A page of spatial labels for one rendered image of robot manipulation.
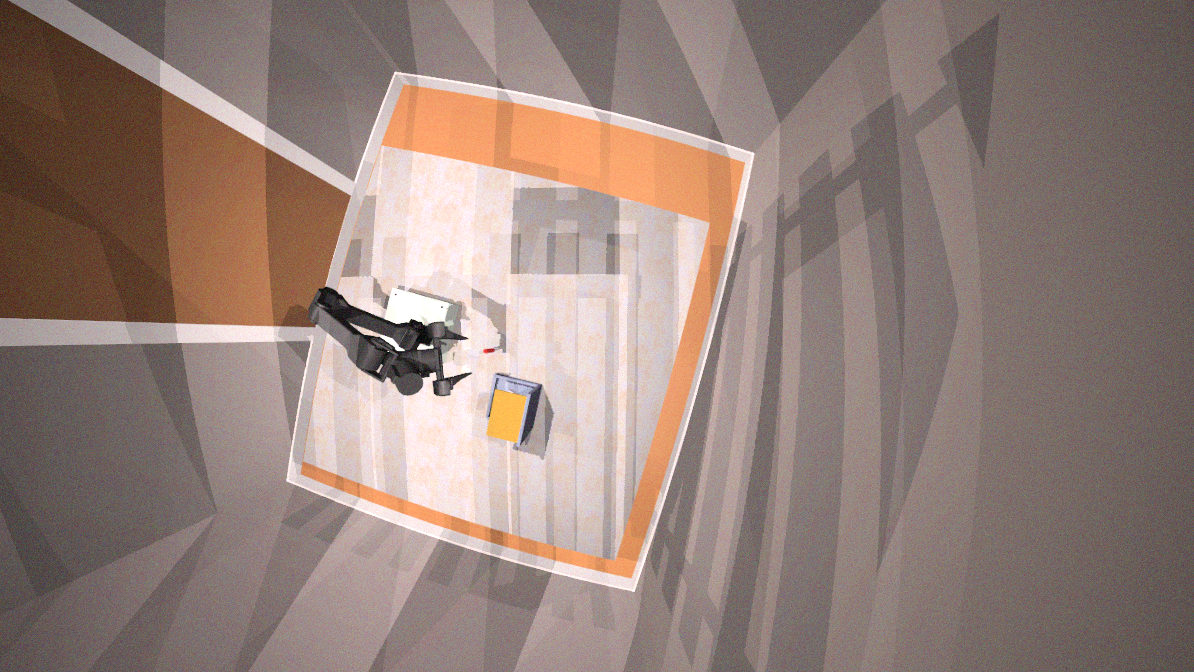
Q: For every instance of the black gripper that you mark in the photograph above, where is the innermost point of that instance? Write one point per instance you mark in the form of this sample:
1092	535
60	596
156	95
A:
430	359

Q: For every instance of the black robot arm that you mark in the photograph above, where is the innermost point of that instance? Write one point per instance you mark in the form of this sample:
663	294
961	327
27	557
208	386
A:
332	313

